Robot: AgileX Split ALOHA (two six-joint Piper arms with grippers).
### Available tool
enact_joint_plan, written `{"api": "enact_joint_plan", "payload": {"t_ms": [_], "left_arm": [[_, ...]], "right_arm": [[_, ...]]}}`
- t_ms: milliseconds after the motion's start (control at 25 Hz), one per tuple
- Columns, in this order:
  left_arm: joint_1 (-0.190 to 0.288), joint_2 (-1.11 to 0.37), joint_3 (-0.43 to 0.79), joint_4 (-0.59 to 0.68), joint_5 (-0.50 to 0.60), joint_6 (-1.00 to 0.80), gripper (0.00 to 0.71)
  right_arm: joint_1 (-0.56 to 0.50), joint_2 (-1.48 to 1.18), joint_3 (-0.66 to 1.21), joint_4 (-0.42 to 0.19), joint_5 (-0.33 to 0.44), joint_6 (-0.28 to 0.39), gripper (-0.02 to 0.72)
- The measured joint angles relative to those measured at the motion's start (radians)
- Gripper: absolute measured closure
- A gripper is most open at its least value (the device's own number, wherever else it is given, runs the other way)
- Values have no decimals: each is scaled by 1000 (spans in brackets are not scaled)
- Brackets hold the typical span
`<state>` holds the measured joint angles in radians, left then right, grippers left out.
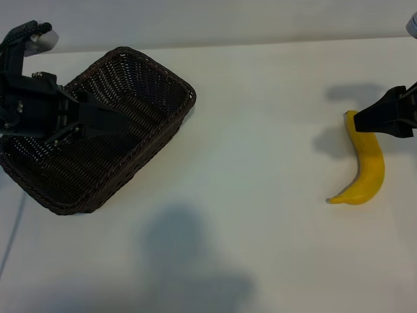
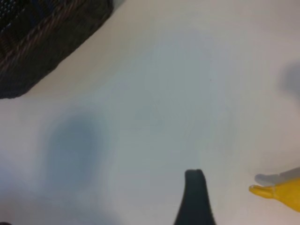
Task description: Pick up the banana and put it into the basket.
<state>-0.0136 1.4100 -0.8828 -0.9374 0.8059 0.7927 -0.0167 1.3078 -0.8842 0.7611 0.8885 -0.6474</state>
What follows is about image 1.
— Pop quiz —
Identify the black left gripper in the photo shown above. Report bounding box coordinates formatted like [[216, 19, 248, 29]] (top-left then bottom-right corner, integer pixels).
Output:
[[0, 72, 132, 143]]

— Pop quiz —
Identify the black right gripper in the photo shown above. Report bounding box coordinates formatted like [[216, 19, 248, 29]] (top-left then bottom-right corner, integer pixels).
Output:
[[354, 80, 417, 137]]

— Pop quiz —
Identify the yellow banana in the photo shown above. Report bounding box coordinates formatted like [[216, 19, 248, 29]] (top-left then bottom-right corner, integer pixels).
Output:
[[325, 110, 386, 206]]

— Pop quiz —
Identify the dark brown wicker basket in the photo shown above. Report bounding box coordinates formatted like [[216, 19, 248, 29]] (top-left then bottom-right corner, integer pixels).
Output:
[[0, 46, 197, 216]]

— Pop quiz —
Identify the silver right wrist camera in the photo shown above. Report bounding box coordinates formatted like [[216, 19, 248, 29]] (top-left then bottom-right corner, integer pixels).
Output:
[[405, 10, 417, 38]]

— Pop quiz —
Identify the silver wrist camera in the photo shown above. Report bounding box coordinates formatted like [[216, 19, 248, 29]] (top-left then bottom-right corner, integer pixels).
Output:
[[405, 10, 417, 38], [25, 23, 60, 57]]

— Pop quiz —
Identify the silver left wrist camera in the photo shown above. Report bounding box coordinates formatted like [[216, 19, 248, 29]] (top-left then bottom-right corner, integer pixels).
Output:
[[25, 23, 60, 57]]

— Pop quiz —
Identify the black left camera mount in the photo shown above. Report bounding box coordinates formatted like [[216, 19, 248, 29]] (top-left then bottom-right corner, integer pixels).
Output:
[[0, 27, 27, 79]]

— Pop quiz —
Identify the black braided camera cable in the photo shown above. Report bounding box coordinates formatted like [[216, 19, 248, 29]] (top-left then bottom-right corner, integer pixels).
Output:
[[0, 20, 53, 50]]

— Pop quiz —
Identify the thin grey cable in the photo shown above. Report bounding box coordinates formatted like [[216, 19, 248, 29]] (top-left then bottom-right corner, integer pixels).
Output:
[[0, 190, 25, 273]]

